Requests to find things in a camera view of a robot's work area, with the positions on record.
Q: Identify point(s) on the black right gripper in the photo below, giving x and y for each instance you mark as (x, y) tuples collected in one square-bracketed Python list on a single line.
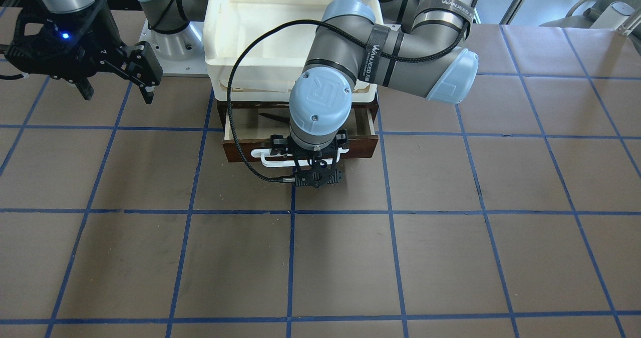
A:
[(93, 52)]

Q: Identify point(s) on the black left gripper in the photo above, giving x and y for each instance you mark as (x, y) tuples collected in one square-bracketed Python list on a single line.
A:
[(277, 142)]

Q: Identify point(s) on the wooden drawer with white handle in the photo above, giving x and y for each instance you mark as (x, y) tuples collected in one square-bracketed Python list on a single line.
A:
[(247, 135)]

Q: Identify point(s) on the orange handled scissors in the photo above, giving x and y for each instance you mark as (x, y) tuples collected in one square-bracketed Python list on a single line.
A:
[(274, 117)]

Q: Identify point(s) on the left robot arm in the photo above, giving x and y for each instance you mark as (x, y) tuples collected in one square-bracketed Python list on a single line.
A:
[(430, 62)]

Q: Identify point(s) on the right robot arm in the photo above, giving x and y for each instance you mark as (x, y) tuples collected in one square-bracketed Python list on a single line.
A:
[(163, 16)]

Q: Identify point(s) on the white plastic crate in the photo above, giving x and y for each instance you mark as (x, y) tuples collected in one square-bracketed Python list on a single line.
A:
[(268, 72)]

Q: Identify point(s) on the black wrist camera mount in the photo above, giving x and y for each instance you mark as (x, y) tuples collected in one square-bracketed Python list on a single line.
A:
[(318, 177)]

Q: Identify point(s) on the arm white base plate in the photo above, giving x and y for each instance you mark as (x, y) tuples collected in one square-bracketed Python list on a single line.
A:
[(170, 62)]

